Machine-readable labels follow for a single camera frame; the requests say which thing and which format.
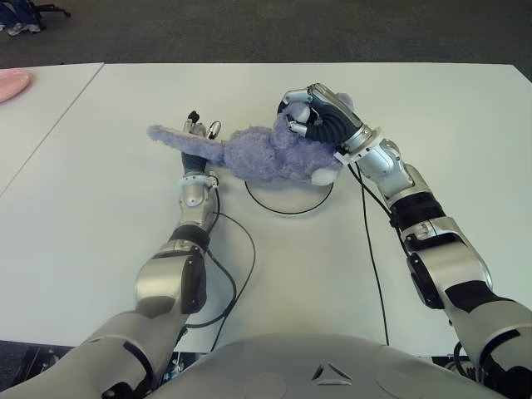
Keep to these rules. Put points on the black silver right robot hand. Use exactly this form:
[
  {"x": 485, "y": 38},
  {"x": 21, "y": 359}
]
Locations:
[{"x": 336, "y": 120}]

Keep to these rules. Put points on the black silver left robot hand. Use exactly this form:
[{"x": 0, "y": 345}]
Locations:
[{"x": 192, "y": 163}]

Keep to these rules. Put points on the purple plush bunny doll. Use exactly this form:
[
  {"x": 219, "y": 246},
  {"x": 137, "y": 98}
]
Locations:
[{"x": 257, "y": 158}]

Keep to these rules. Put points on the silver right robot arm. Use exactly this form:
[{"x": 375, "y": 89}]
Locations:
[{"x": 386, "y": 162}]

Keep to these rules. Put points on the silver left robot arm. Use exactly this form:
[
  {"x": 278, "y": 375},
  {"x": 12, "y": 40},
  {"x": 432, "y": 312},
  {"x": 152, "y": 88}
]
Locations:
[{"x": 193, "y": 199}]

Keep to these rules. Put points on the white plate black rim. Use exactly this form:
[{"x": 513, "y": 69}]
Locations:
[{"x": 287, "y": 199}]

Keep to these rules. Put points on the pink plate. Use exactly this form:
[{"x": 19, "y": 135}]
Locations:
[{"x": 12, "y": 85}]

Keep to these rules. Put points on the black office chair base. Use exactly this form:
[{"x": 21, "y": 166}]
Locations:
[{"x": 52, "y": 10}]

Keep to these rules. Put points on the white sneaker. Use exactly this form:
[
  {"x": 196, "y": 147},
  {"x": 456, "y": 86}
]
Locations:
[{"x": 23, "y": 29}]

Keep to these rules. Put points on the blue trouser leg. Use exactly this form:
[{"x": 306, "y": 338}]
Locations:
[{"x": 16, "y": 11}]

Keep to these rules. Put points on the grey robot torso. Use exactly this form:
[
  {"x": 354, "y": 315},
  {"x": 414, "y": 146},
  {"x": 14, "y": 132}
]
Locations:
[{"x": 324, "y": 374}]

